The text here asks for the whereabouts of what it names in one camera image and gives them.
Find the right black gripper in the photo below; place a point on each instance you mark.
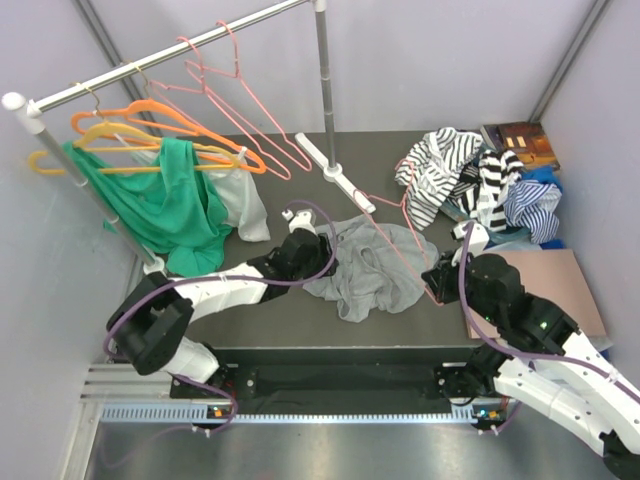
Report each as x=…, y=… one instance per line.
x=442, y=273

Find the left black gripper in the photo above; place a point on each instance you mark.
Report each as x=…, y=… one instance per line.
x=323, y=254

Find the grey tank top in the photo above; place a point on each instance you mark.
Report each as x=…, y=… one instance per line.
x=379, y=268

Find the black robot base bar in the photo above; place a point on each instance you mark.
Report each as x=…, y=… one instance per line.
x=350, y=380

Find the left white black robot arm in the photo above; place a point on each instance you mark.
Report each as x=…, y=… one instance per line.
x=149, y=328

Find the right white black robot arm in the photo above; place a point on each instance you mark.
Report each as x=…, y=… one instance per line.
x=541, y=359

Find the white garment on hanger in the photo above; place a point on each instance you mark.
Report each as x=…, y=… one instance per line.
x=245, y=200

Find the green tank top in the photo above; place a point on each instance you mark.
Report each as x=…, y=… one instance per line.
x=181, y=261

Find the orange plastic hanger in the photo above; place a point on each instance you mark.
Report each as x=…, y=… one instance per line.
x=254, y=162

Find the yellow plastic hanger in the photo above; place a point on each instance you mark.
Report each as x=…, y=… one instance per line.
x=120, y=142

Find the bold black white striped garment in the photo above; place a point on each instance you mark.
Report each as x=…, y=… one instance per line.
x=482, y=188

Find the pink cardboard sheet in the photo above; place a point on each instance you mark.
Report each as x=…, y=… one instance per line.
x=556, y=276

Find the black white striped shirt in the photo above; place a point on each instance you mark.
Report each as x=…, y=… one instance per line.
x=432, y=168

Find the blue white striped shirt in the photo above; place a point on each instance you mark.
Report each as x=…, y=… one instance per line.
x=531, y=205

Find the blue garment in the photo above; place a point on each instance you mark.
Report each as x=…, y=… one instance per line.
x=543, y=175

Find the book with dark cover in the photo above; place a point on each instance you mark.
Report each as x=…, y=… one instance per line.
x=527, y=140

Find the grey slotted cable duct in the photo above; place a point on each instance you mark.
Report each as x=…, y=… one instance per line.
x=208, y=414

